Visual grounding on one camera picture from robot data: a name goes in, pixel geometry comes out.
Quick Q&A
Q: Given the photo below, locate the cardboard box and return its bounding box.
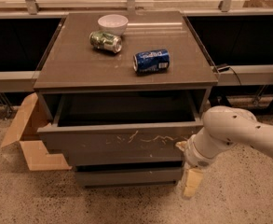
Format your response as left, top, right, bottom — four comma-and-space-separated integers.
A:
1, 93, 71, 171

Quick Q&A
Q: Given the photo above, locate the grey bottom drawer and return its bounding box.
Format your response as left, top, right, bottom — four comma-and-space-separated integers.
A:
75, 161, 183, 188

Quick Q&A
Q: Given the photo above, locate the green soda can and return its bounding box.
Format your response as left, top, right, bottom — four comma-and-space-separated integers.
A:
89, 31, 122, 53

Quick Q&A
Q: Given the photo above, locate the white bowl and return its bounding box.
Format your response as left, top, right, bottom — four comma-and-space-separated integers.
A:
98, 14, 129, 36

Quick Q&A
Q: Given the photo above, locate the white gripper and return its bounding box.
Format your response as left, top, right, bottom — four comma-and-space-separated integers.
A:
175, 134, 215, 198

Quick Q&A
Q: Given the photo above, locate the grey drawer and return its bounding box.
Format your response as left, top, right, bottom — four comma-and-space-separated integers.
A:
38, 91, 201, 166
75, 161, 183, 188

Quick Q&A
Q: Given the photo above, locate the grey top drawer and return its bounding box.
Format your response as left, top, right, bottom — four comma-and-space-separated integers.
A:
38, 91, 201, 166

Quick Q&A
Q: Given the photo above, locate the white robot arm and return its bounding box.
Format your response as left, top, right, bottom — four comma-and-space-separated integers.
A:
175, 105, 273, 199

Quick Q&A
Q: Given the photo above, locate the black cable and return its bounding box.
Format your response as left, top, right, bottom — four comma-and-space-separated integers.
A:
212, 63, 243, 86

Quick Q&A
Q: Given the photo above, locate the blue pepsi can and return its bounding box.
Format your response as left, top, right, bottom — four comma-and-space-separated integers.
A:
133, 49, 170, 74

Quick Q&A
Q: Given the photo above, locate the grey drawer cabinet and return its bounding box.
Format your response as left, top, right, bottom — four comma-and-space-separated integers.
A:
33, 10, 219, 189

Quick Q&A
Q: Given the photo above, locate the black stand leg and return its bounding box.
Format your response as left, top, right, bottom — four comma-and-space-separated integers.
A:
209, 96, 231, 107

